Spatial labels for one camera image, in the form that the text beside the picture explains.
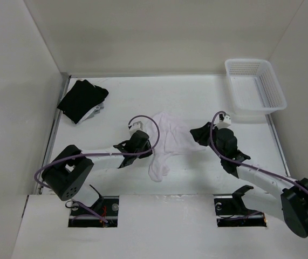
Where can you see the folded grey white tank top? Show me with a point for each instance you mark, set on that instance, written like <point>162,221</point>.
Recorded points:
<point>92,112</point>

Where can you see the right metal table rail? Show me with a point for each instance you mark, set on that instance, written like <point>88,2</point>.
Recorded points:
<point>274,134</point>

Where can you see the folded black tank top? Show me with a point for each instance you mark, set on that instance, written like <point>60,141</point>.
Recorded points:
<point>82,97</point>

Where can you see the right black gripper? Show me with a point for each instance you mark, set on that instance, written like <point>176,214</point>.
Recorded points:
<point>199,134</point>

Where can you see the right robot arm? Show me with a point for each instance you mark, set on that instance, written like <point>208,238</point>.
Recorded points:
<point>281,197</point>

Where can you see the white plastic basket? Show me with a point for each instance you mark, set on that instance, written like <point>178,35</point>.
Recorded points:
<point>253,86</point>

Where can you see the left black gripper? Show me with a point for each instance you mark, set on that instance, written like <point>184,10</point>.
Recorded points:
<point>145,155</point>

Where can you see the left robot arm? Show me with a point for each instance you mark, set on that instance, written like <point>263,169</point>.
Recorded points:
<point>70,169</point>

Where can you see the metal table rail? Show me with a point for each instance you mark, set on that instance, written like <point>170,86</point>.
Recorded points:
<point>55,122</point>
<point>274,134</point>

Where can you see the left metal table rail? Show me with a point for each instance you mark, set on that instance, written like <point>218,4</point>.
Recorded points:
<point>55,122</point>

